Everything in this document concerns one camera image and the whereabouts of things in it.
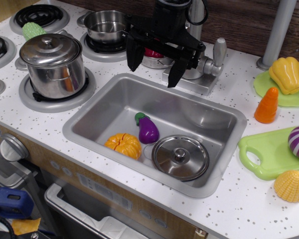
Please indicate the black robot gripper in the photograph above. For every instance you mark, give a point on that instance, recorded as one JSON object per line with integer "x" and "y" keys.
{"x": 166, "y": 34}

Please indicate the silver toy faucet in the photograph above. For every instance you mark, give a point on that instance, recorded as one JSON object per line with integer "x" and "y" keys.
{"x": 202, "y": 79}

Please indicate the steel bowl with red item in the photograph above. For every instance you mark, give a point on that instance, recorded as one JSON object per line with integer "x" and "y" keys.
{"x": 155, "y": 60}

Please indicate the back right stove burner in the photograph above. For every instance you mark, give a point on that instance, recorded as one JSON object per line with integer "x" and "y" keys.
{"x": 102, "y": 56}

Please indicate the stove burner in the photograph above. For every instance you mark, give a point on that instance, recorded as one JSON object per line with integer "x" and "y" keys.
{"x": 102, "y": 56}
{"x": 7, "y": 51}
{"x": 56, "y": 106}
{"x": 50, "y": 17}

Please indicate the small open steel pot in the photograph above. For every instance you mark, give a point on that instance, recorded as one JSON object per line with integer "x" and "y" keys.
{"x": 105, "y": 26}

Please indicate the silver sink basin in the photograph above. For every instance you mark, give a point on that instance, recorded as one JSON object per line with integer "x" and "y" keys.
{"x": 112, "y": 110}

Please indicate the purple toy eggplant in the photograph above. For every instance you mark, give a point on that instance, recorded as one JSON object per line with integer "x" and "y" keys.
{"x": 148, "y": 132}

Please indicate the orange toy pumpkin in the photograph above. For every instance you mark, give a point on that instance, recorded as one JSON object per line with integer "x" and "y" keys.
{"x": 125, "y": 144}

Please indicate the large steel pot with lid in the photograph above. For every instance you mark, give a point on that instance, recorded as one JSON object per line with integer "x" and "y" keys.
{"x": 55, "y": 65}

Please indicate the steel pot lid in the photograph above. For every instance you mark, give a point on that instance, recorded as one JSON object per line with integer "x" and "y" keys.
{"x": 181, "y": 157}

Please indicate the light green toy plate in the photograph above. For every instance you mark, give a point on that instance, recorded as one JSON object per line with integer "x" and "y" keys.
{"x": 263, "y": 82}

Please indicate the back left stove burner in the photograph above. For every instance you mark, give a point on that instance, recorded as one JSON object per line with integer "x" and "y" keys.
{"x": 50, "y": 17}

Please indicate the orange toy carrot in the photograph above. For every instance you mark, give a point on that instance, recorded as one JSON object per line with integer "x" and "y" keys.
{"x": 267, "y": 107}

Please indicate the yellow toy bell pepper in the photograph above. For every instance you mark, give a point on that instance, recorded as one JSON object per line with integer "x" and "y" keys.
{"x": 285, "y": 73}

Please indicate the front right stove burner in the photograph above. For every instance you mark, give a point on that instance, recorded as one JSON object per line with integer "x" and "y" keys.
{"x": 56, "y": 106}

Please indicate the green toy corn husk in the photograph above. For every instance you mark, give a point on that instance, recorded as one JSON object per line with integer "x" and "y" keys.
{"x": 31, "y": 30}

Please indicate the green toy cutting board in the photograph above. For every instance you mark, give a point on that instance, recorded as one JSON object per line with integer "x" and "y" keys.
{"x": 267, "y": 154}

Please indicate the front left stove burner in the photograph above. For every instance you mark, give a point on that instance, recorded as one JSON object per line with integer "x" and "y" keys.
{"x": 7, "y": 51}

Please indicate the silver oven knob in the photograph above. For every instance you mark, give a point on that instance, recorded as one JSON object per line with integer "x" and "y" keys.
{"x": 12, "y": 149}

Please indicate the yellow toy corn piece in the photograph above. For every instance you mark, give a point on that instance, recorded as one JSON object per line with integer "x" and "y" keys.
{"x": 286, "y": 186}

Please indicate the blue clamp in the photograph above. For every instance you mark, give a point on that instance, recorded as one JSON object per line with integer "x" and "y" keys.
{"x": 15, "y": 204}

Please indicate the grey metal post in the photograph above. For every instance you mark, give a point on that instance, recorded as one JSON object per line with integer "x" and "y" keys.
{"x": 278, "y": 32}

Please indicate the silver oven door handle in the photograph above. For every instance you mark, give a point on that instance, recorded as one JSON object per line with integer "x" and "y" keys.
{"x": 106, "y": 228}

